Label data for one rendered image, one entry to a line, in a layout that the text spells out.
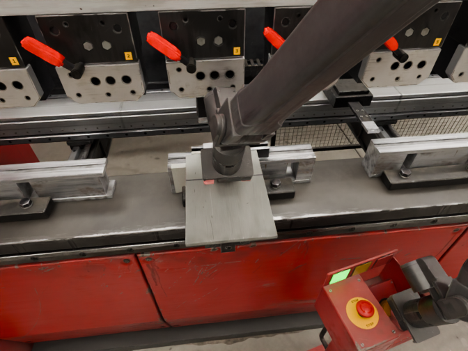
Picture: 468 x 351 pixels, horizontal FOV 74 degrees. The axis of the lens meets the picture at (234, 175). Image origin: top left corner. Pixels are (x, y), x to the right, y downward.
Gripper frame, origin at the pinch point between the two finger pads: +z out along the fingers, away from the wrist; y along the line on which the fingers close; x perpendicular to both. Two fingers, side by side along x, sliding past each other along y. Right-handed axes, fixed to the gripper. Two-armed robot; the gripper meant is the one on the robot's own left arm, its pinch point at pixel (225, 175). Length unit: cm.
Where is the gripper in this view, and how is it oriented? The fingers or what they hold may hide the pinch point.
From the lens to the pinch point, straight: 70.4
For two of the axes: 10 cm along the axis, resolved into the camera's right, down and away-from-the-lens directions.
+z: -0.7, 3.1, 9.5
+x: 1.0, 9.5, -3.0
